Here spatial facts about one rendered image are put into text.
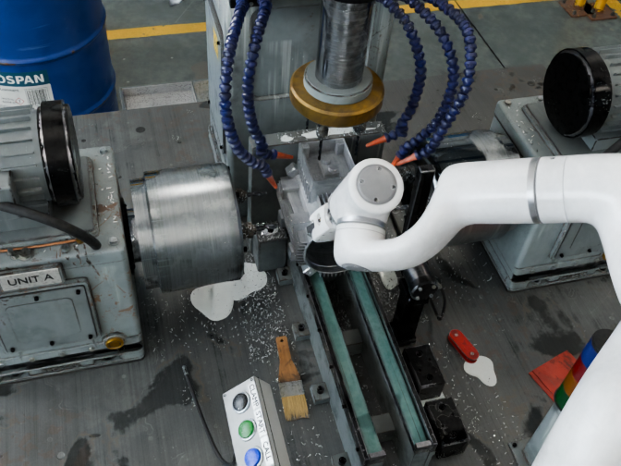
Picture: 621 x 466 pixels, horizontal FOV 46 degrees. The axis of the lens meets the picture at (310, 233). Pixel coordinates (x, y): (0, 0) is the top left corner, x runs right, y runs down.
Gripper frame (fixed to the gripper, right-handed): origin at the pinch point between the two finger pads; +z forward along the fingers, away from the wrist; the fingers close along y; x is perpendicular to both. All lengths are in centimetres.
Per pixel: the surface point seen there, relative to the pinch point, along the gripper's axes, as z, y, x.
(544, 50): 202, 190, 117
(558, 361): 22, 52, -33
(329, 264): 24.2, 4.7, -3.0
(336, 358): 15.4, 0.3, -23.1
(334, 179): 9.9, 5.7, 12.1
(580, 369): -16.9, 33.2, -32.4
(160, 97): 141, -19, 87
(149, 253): 10.3, -33.0, 2.8
